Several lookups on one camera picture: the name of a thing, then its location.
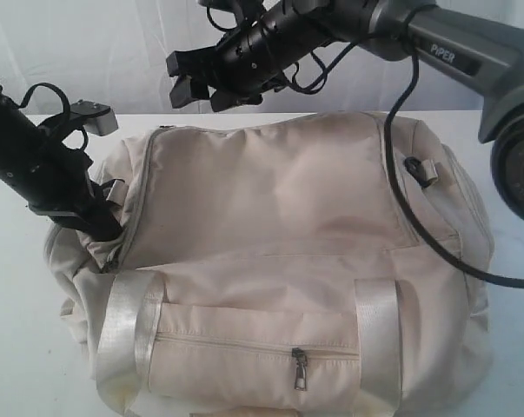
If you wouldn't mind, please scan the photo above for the white backdrop curtain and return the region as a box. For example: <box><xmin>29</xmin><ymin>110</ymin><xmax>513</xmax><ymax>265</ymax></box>
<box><xmin>0</xmin><ymin>0</ymin><xmax>524</xmax><ymax>117</ymax></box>

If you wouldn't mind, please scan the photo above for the cream fabric duffel bag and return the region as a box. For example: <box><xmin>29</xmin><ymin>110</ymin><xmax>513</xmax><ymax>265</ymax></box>
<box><xmin>45</xmin><ymin>113</ymin><xmax>492</xmax><ymax>416</ymax></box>

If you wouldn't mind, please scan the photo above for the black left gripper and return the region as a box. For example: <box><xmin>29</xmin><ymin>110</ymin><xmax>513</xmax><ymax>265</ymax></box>
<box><xmin>0</xmin><ymin>108</ymin><xmax>123</xmax><ymax>242</ymax></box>

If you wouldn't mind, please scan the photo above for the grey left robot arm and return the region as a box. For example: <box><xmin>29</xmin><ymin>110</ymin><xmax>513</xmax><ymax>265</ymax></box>
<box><xmin>0</xmin><ymin>83</ymin><xmax>122</xmax><ymax>242</ymax></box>

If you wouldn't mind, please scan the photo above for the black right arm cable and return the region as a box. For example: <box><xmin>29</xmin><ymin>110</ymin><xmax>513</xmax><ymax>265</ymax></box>
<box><xmin>282</xmin><ymin>38</ymin><xmax>524</xmax><ymax>290</ymax></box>

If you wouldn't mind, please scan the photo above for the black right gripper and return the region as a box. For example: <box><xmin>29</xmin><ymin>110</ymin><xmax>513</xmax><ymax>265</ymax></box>
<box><xmin>166</xmin><ymin>1</ymin><xmax>340</xmax><ymax>112</ymax></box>

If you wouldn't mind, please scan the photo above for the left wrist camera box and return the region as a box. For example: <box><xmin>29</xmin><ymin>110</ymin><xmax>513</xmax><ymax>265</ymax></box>
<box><xmin>70</xmin><ymin>100</ymin><xmax>118</xmax><ymax>136</ymax></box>

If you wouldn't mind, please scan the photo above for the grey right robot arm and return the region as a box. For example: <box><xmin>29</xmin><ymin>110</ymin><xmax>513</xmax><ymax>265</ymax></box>
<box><xmin>166</xmin><ymin>1</ymin><xmax>524</xmax><ymax>220</ymax></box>

